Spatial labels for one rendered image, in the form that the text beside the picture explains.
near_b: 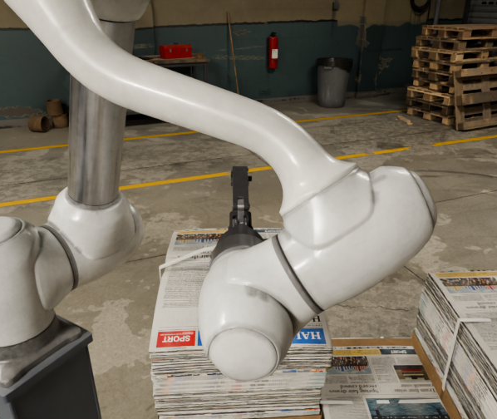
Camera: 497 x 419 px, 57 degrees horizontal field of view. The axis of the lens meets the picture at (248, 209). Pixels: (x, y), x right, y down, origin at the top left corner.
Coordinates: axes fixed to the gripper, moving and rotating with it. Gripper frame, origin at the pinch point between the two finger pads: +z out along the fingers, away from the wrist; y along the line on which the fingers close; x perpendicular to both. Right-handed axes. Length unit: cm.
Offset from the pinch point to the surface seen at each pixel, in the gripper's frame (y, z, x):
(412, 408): 47, 0, 39
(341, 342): 66, 49, 36
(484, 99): 41, 549, 347
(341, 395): 47, 4, 24
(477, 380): 31, -9, 46
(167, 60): -3, 572, -87
